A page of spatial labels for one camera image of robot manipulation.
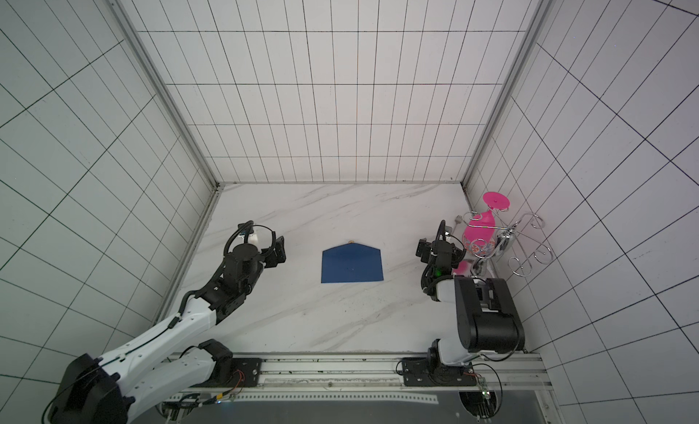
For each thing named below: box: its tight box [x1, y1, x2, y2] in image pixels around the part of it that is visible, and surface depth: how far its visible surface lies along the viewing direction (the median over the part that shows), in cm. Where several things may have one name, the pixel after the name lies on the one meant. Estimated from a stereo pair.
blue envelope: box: [321, 242, 385, 283], surface depth 97 cm
